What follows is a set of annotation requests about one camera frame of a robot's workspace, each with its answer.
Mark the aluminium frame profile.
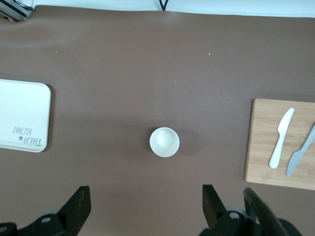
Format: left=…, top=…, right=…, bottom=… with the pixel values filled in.
left=0, top=0, right=34, bottom=22

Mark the white plastic knife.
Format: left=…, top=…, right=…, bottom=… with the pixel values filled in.
left=269, top=107, right=295, bottom=169

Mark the cream bear print tray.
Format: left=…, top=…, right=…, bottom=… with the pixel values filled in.
left=0, top=79, right=52, bottom=153

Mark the white plastic cup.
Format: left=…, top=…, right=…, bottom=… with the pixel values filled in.
left=149, top=126, right=181, bottom=158

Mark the brown table mat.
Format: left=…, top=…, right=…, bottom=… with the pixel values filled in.
left=0, top=5, right=315, bottom=236

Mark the grey plastic knife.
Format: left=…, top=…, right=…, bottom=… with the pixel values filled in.
left=286, top=122, right=315, bottom=177

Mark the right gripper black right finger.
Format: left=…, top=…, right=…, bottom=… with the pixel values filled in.
left=199, top=184, right=263, bottom=236

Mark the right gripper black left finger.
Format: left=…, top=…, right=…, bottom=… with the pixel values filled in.
left=18, top=185, right=92, bottom=236

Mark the thin black cable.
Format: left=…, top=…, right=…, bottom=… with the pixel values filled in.
left=156, top=0, right=170, bottom=12

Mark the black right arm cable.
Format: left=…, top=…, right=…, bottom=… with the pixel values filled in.
left=243, top=187, right=303, bottom=236

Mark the bamboo cutting board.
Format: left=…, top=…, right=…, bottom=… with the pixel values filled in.
left=244, top=98, right=315, bottom=191

